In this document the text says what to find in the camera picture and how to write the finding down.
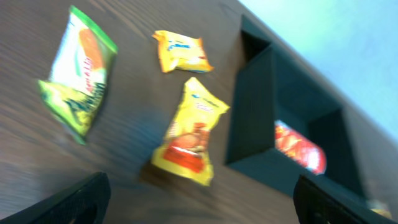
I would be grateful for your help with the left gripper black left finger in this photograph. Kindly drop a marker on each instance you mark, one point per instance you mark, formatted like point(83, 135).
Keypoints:
point(84, 202)

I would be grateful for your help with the yellow-orange biscuit packet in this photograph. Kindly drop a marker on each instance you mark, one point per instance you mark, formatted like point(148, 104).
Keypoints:
point(180, 52)

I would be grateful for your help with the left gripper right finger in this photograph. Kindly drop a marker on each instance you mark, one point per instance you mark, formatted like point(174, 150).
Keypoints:
point(313, 204)

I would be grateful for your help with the green wafer snack packet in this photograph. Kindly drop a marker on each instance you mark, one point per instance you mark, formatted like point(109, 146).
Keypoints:
point(77, 82)

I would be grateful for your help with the yellow Apollo cake packet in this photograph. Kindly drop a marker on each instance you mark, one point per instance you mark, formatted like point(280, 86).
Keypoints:
point(379, 208)

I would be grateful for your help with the dark green open gift box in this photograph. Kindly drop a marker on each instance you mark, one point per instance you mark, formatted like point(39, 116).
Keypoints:
point(275, 84)

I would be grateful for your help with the yellow-red snack packet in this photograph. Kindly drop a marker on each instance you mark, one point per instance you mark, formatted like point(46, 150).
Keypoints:
point(184, 150)

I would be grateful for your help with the red Pringles can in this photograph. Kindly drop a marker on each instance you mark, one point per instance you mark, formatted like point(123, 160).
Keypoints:
point(299, 149)

